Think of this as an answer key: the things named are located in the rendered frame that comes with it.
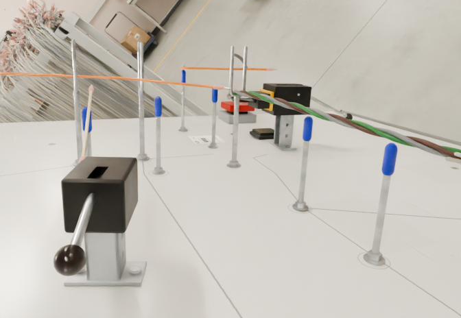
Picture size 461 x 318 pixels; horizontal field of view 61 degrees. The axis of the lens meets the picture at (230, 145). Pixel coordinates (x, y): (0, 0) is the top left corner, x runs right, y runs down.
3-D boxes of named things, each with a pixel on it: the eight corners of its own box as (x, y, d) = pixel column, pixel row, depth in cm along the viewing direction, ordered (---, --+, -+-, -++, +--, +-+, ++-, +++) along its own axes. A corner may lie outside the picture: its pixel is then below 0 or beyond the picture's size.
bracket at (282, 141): (296, 149, 56) (300, 115, 54) (282, 150, 55) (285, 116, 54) (282, 141, 60) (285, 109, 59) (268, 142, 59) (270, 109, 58)
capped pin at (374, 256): (370, 266, 27) (387, 146, 25) (359, 255, 28) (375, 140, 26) (389, 264, 27) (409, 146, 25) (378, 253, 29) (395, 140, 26)
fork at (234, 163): (239, 163, 48) (244, 46, 45) (243, 167, 47) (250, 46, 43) (223, 164, 48) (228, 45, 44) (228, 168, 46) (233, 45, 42)
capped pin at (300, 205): (289, 208, 36) (296, 116, 34) (297, 203, 37) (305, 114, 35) (302, 212, 35) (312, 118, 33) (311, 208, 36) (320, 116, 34)
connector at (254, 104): (287, 107, 54) (287, 93, 54) (256, 109, 53) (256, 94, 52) (276, 104, 57) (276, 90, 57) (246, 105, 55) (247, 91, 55)
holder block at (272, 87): (309, 114, 55) (311, 86, 54) (273, 116, 53) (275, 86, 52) (295, 109, 59) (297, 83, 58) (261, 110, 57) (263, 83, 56)
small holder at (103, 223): (20, 360, 18) (3, 217, 16) (81, 255, 27) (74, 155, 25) (122, 359, 18) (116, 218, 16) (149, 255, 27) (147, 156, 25)
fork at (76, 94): (72, 162, 46) (64, 38, 42) (88, 161, 47) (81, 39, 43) (72, 167, 44) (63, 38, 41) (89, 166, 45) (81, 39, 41)
